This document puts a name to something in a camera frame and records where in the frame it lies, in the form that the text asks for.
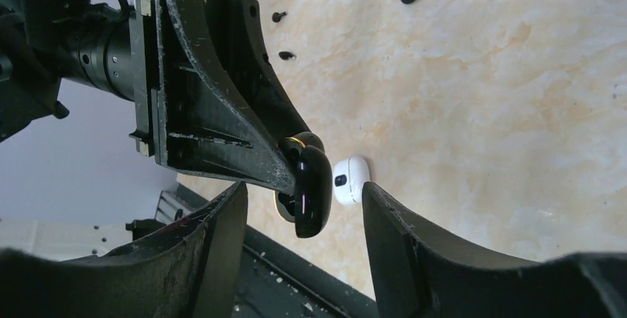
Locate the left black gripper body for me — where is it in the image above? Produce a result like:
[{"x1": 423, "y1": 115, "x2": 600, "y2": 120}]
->
[{"x1": 1, "y1": 0, "x2": 135, "y2": 140}]

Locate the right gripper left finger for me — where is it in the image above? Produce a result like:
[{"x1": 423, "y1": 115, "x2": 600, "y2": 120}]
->
[{"x1": 1, "y1": 183, "x2": 248, "y2": 317}]

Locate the black earbud charging case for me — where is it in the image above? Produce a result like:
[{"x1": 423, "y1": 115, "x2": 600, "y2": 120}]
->
[{"x1": 274, "y1": 132, "x2": 333, "y2": 239}]

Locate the white earbud charging case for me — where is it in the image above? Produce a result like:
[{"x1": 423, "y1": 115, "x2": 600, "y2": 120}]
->
[{"x1": 333, "y1": 155, "x2": 371, "y2": 206}]

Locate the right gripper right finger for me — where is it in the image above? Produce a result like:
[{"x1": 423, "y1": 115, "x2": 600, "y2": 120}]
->
[{"x1": 362, "y1": 182, "x2": 626, "y2": 317}]

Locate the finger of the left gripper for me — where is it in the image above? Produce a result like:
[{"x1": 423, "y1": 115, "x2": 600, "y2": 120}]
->
[{"x1": 155, "y1": 0, "x2": 308, "y2": 192}]

